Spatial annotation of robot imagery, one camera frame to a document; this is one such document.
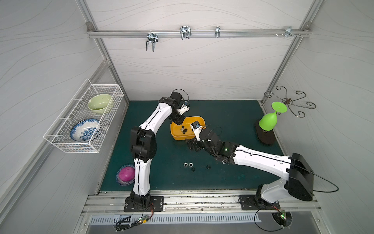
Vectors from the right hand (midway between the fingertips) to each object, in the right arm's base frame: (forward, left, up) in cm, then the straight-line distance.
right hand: (193, 133), depth 78 cm
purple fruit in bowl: (-19, +35, -12) cm, 42 cm away
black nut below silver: (-12, -1, -19) cm, 23 cm away
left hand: (+14, +9, -7) cm, 19 cm away
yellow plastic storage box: (+14, +12, -18) cm, 26 cm away
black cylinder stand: (+13, -50, -21) cm, 56 cm away
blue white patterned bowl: (-9, +48, +14) cm, 50 cm away
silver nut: (-10, +4, -19) cm, 22 cm away
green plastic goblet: (+8, -41, +2) cm, 42 cm away
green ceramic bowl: (+6, +48, +16) cm, 51 cm away
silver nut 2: (-10, +1, -19) cm, 21 cm away
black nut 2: (-10, -10, -20) cm, 24 cm away
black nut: (+14, +7, -19) cm, 25 cm away
